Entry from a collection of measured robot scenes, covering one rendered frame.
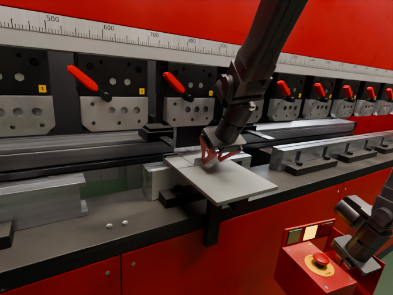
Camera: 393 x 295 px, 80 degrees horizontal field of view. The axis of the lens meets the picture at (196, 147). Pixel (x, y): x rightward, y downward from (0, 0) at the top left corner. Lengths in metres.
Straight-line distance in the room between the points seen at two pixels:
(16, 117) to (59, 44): 0.16
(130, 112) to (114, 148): 0.33
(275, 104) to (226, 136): 0.35
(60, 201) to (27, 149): 0.28
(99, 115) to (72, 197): 0.21
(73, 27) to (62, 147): 0.43
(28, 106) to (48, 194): 0.20
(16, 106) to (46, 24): 0.16
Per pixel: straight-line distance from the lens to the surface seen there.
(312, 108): 1.04
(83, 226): 0.64
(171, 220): 0.63
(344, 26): 1.14
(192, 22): 0.65
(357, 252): 0.77
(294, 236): 0.78
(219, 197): 0.50
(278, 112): 0.88
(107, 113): 0.57
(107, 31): 0.57
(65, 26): 0.56
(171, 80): 0.57
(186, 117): 0.65
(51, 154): 0.88
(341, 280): 0.76
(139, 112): 0.59
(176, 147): 0.70
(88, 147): 0.89
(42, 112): 0.56
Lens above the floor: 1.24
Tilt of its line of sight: 18 degrees down
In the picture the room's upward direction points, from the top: 5 degrees clockwise
